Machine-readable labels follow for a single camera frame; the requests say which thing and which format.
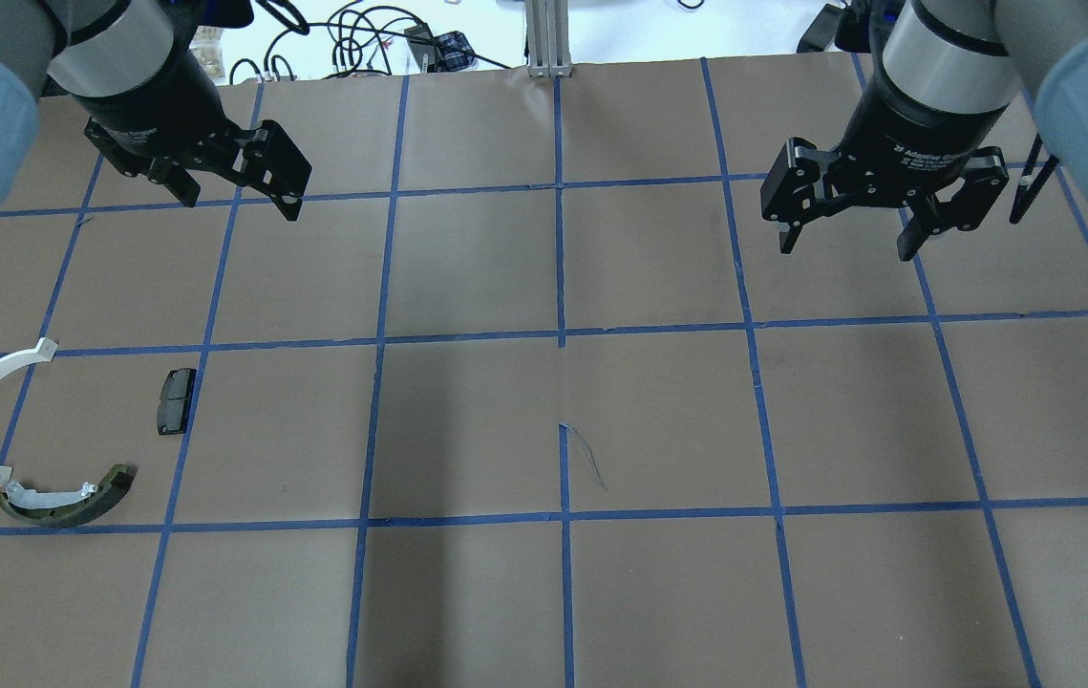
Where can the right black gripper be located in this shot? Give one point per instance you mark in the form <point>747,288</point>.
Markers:
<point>916,129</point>

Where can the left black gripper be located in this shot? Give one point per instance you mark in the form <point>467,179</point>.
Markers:
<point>160,105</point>

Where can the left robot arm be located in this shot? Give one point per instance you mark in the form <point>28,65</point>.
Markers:
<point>90,49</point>

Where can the black brake pad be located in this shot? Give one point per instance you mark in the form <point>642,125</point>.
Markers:
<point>176,399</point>

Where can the olive brake shoe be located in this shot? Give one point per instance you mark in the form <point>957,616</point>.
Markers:
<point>68,509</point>

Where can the aluminium frame post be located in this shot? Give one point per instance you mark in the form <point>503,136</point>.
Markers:
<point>547,38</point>

